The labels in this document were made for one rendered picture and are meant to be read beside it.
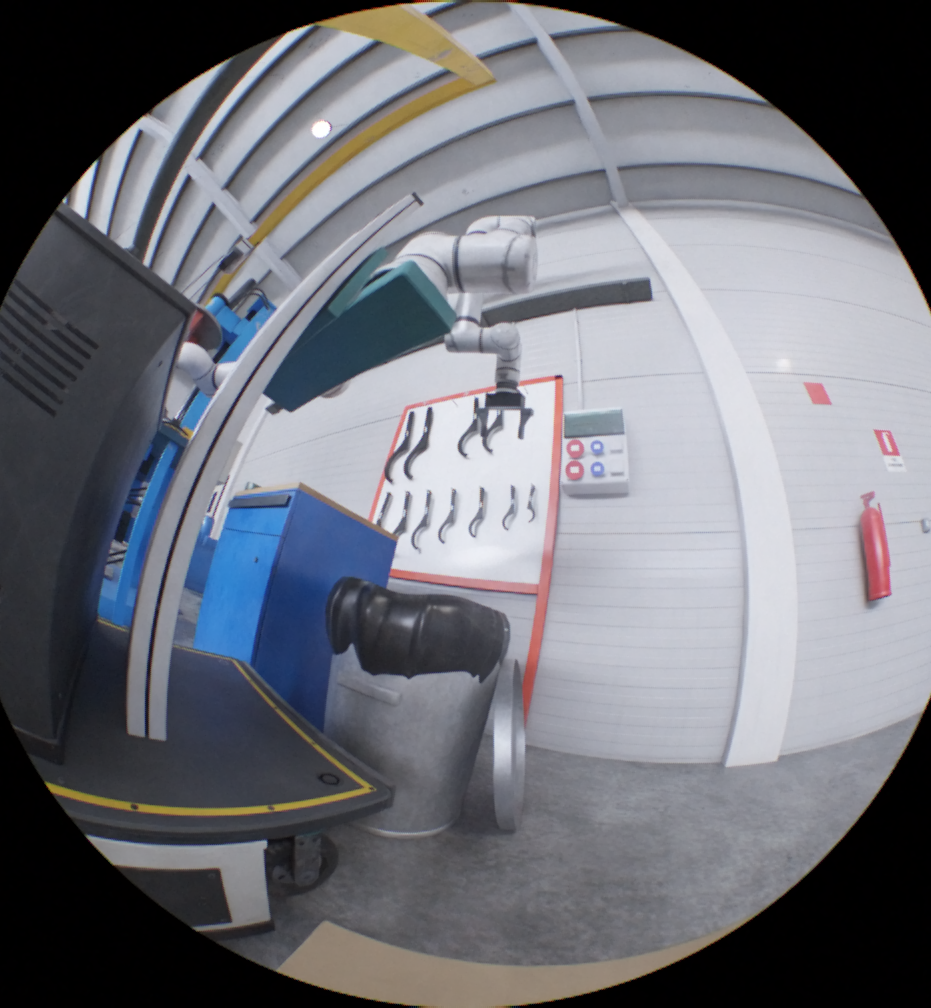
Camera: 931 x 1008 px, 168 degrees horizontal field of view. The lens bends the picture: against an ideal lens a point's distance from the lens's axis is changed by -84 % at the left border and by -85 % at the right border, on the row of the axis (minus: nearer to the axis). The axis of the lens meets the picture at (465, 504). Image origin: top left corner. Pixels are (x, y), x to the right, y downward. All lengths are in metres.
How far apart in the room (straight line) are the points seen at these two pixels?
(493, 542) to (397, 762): 1.42
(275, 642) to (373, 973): 1.02
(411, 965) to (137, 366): 0.58
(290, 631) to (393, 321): 0.99
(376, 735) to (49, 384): 0.80
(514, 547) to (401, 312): 1.47
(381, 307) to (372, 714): 0.83
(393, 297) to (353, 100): 7.07
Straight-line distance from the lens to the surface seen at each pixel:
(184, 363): 1.50
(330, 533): 1.22
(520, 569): 1.78
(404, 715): 0.74
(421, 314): 0.63
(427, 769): 0.81
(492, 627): 0.74
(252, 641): 1.14
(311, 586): 1.19
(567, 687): 1.72
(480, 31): 7.17
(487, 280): 0.77
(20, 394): 0.41
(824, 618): 2.05
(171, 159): 7.86
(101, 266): 0.47
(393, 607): 0.69
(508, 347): 0.99
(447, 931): 0.75
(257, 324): 3.29
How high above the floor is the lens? 0.62
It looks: 21 degrees up
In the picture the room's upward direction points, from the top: 11 degrees clockwise
